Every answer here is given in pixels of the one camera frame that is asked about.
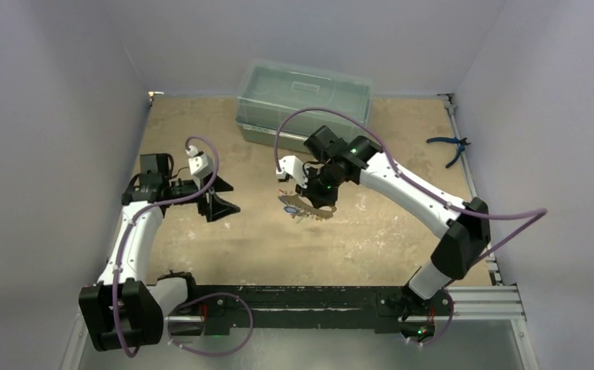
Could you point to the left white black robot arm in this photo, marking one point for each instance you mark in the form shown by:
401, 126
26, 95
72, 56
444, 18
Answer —
120, 311

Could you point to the aluminium frame rail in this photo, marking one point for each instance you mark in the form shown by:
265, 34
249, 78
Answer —
477, 303

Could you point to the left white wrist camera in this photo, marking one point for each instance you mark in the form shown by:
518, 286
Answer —
200, 164

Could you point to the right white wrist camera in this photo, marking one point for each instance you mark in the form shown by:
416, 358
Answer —
291, 167

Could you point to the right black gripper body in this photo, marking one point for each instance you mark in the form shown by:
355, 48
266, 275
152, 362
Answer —
312, 191

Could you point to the clear green plastic storage box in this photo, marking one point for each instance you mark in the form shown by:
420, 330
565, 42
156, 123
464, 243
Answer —
271, 91

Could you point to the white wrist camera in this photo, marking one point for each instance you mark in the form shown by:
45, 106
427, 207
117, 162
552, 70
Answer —
291, 167
200, 164

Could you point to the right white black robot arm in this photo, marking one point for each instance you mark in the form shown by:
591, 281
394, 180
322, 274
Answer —
460, 226

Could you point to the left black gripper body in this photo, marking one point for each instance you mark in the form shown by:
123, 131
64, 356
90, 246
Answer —
180, 189

